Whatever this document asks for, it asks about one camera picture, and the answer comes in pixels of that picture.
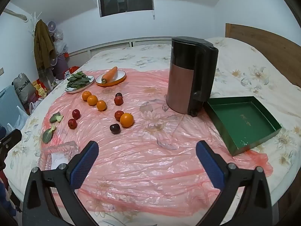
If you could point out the small red apple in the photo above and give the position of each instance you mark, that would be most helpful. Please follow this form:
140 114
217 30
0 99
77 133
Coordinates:
76 114
72 123
117 115
118 100

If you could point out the dark purple plum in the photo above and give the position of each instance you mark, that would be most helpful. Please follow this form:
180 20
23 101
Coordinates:
115 128
118 94

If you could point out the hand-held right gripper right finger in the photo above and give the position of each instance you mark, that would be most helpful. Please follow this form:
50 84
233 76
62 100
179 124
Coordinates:
210 167

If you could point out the white plastic bag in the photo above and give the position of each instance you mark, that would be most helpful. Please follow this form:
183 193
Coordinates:
21 120

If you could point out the olive brown coat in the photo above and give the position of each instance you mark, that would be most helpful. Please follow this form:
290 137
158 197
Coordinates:
43 42

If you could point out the small white fan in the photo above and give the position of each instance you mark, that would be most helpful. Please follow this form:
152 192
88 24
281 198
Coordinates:
50 25

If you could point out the wall pipe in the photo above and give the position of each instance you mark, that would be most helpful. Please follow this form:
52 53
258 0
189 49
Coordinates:
16 15

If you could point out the yellow plate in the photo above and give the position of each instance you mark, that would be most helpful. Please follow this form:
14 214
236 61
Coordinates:
117 76

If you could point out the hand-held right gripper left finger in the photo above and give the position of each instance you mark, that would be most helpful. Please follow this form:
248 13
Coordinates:
85 164

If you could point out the yellow and red boxes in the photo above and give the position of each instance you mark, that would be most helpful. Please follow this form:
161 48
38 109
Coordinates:
41 89

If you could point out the purple container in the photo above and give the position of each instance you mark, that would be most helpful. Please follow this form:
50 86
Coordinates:
61 66

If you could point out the clear glass dish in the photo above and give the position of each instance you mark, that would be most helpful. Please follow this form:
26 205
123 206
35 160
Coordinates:
58 156

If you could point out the wooden bed headboard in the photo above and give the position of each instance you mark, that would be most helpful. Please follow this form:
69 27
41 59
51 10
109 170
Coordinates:
258 40

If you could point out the light blue board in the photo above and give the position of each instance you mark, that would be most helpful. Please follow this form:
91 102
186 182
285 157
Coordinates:
7 106

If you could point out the white plate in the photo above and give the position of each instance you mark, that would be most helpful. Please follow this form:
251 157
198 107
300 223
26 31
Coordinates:
70 91

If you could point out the orange carrot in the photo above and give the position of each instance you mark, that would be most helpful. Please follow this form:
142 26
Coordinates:
110 74

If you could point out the pile of green leaves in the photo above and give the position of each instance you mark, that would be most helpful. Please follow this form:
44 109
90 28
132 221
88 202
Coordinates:
78 80

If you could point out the large orange mandarin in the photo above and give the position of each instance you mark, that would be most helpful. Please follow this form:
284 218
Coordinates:
126 120

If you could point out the black and copper kettle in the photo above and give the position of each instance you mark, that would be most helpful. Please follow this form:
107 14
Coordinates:
183 87

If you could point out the wall socket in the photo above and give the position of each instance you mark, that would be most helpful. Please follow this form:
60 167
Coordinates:
1 71

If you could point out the white coat rack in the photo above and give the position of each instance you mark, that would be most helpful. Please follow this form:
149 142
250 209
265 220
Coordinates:
35 17

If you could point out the grey printed bag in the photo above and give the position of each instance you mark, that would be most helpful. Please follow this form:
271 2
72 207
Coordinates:
22 87

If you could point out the pink plastic sheet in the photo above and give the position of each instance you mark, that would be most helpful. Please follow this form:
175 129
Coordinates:
141 157

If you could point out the green cardboard box tray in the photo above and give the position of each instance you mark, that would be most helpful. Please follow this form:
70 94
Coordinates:
242 122

